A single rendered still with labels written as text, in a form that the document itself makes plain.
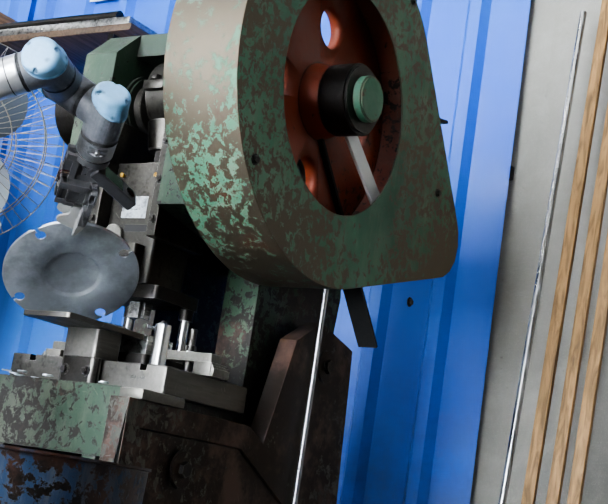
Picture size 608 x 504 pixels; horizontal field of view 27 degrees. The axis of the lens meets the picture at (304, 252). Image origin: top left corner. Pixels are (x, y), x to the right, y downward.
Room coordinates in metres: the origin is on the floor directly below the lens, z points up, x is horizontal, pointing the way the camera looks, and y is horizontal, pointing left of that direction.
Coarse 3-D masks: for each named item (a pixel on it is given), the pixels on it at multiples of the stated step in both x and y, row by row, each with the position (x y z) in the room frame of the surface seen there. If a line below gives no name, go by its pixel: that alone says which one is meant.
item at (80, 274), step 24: (24, 240) 2.58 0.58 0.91; (48, 240) 2.58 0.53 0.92; (72, 240) 2.59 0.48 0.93; (96, 240) 2.60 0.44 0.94; (120, 240) 2.60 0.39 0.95; (24, 264) 2.63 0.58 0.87; (48, 264) 2.64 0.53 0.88; (72, 264) 2.65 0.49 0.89; (96, 264) 2.65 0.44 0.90; (120, 264) 2.66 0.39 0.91; (24, 288) 2.68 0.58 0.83; (48, 288) 2.69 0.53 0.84; (72, 288) 2.70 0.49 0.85; (96, 288) 2.70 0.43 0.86; (120, 288) 2.71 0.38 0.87; (72, 312) 2.75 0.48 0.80
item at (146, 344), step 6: (144, 336) 2.78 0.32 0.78; (150, 336) 2.78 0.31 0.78; (126, 342) 2.80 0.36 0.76; (132, 342) 2.79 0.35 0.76; (138, 342) 2.79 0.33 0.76; (144, 342) 2.78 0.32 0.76; (150, 342) 2.78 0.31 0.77; (120, 348) 2.81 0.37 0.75; (126, 348) 2.80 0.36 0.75; (132, 348) 2.79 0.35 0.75; (138, 348) 2.78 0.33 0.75; (144, 348) 2.77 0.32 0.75; (150, 348) 2.78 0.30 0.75; (168, 348) 2.84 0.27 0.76
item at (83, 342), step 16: (48, 320) 2.68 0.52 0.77; (64, 320) 2.63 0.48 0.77; (80, 320) 2.59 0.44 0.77; (96, 320) 2.63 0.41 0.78; (80, 336) 2.71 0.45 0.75; (96, 336) 2.68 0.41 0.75; (112, 336) 2.71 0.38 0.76; (128, 336) 2.75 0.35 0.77; (64, 352) 2.73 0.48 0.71; (80, 352) 2.70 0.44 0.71; (96, 352) 2.68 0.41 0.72; (112, 352) 2.72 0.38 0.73; (64, 368) 2.71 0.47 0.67; (80, 368) 2.70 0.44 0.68; (96, 368) 2.69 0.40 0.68
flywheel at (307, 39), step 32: (320, 0) 2.59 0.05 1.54; (352, 0) 2.70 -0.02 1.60; (320, 32) 2.61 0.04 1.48; (352, 32) 2.71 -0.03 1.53; (384, 32) 2.77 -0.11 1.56; (288, 64) 2.52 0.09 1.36; (320, 64) 2.59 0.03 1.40; (352, 64) 2.54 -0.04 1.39; (384, 64) 2.82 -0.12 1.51; (288, 96) 2.54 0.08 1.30; (320, 96) 2.54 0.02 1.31; (352, 96) 2.53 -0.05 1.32; (384, 96) 2.85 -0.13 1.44; (288, 128) 2.55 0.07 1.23; (320, 128) 2.60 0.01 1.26; (352, 128) 2.56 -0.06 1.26; (384, 128) 2.87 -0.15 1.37; (320, 160) 2.67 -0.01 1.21; (352, 160) 2.78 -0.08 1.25; (384, 160) 2.87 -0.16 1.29; (320, 192) 2.69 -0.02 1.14; (352, 192) 2.80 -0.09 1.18
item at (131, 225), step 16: (128, 176) 2.80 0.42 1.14; (144, 176) 2.78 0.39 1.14; (144, 192) 2.77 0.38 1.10; (112, 208) 2.82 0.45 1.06; (144, 208) 2.77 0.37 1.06; (112, 224) 2.80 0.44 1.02; (128, 224) 2.79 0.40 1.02; (144, 224) 2.76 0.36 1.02; (128, 240) 2.78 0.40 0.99; (144, 240) 2.76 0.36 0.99; (144, 256) 2.75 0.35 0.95; (160, 256) 2.77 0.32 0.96; (176, 256) 2.81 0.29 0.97; (144, 272) 2.75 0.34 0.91; (160, 272) 2.77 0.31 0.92; (176, 272) 2.82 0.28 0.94; (176, 288) 2.83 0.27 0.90
